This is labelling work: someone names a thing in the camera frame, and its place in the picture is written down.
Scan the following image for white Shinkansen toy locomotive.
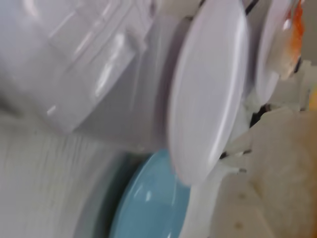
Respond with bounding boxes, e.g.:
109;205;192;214
0;0;171;152

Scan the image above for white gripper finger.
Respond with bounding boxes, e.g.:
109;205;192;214
180;108;317;238
247;59;317;117

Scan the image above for blue round dish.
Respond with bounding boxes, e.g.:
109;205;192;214
108;148;194;238

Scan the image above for orange shrimp sushi piece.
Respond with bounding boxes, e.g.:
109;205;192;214
279;0;305;80

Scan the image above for white round plate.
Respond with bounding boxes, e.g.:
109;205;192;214
255;0;294;102
167;0;250;186

